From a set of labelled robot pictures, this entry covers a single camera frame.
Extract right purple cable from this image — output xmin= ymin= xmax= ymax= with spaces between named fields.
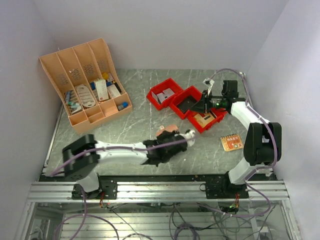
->
xmin=208 ymin=68 xmax=280 ymax=218

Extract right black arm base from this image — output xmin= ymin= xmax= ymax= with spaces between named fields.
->
xmin=204 ymin=179 xmax=249 ymax=200

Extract white cards stack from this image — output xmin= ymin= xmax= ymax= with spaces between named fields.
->
xmin=151 ymin=88 xmax=175 ymax=104

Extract black cards stack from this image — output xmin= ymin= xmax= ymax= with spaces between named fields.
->
xmin=177 ymin=95 xmax=198 ymax=114

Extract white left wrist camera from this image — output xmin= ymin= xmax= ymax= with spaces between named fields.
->
xmin=180 ymin=129 xmax=196 ymax=147

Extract aluminium rail frame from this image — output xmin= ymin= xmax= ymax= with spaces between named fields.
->
xmin=21 ymin=180 xmax=302 ymax=240

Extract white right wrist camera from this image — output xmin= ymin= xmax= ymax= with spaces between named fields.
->
xmin=202 ymin=78 xmax=215 ymax=94

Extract orange desk organizer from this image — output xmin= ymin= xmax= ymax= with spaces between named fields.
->
xmin=39 ymin=38 xmax=133 ymax=134

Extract white red box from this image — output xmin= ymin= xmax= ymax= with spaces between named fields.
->
xmin=94 ymin=79 xmax=109 ymax=102

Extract blue capped bottle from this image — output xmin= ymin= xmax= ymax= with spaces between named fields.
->
xmin=117 ymin=101 xmax=129 ymax=111

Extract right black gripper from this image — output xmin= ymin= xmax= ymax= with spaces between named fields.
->
xmin=189 ymin=89 xmax=226 ymax=114

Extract white small box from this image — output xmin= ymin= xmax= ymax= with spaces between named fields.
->
xmin=107 ymin=84 xmax=121 ymax=98

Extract white oval remote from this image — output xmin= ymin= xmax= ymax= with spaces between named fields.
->
xmin=75 ymin=84 xmax=96 ymax=108

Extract red bin with white cards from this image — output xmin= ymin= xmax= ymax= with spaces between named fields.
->
xmin=146 ymin=78 xmax=183 ymax=111

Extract yellow small item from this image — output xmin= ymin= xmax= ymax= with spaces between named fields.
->
xmin=101 ymin=72 xmax=113 ymax=82

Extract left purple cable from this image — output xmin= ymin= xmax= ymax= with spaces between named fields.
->
xmin=48 ymin=136 xmax=196 ymax=240

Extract pens bundle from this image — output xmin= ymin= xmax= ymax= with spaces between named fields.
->
xmin=64 ymin=90 xmax=82 ymax=115

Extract loose cables under table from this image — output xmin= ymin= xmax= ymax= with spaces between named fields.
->
xmin=54 ymin=197 xmax=276 ymax=240

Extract red bin with black cards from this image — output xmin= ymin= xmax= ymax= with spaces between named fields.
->
xmin=169 ymin=85 xmax=202 ymax=120

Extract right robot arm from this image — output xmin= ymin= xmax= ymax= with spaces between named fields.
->
xmin=190 ymin=78 xmax=282 ymax=198

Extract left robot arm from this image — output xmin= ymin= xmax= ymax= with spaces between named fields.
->
xmin=62 ymin=129 xmax=195 ymax=199

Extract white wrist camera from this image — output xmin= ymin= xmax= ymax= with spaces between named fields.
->
xmin=202 ymin=78 xmax=215 ymax=94
xmin=180 ymin=129 xmax=196 ymax=147

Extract orange spiral notebook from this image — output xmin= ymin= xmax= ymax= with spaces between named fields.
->
xmin=220 ymin=134 xmax=244 ymax=152

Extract red bin with gold cards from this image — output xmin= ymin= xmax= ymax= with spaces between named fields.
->
xmin=187 ymin=108 xmax=228 ymax=134

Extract purple cable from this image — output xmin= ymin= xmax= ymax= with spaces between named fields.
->
xmin=48 ymin=136 xmax=196 ymax=240
xmin=208 ymin=68 xmax=280 ymax=218

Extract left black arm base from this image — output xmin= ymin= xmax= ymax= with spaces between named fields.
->
xmin=71 ymin=179 xmax=118 ymax=200

